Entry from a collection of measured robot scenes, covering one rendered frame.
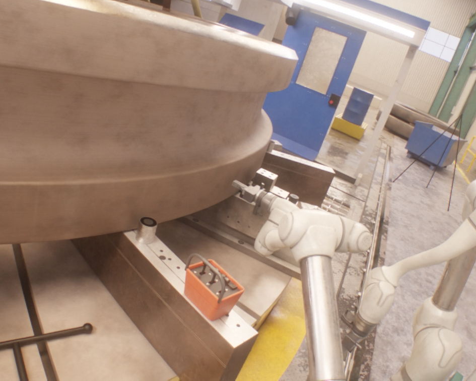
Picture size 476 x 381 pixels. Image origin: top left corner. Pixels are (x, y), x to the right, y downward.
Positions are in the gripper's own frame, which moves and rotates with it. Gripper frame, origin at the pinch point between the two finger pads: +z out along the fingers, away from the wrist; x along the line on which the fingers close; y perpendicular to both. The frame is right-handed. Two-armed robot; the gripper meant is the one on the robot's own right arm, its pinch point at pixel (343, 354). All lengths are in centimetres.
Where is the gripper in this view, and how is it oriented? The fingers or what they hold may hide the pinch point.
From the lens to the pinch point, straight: 170.3
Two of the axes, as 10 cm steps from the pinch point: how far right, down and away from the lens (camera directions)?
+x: 6.9, -0.6, 7.2
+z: -3.1, 8.8, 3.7
